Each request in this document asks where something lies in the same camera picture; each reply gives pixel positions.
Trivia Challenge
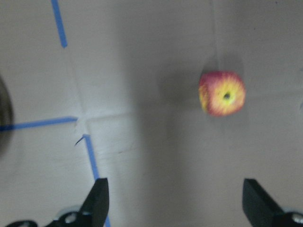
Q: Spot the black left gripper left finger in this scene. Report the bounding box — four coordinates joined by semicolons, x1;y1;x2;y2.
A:
52;178;109;227

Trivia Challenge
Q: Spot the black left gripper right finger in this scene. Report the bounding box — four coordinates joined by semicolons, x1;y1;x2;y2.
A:
242;179;303;227

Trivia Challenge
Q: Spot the yellow-red apple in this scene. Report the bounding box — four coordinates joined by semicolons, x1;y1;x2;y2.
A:
198;71;246;117

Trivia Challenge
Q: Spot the round wicker basket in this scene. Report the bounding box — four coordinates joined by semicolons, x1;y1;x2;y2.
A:
0;77;14;156

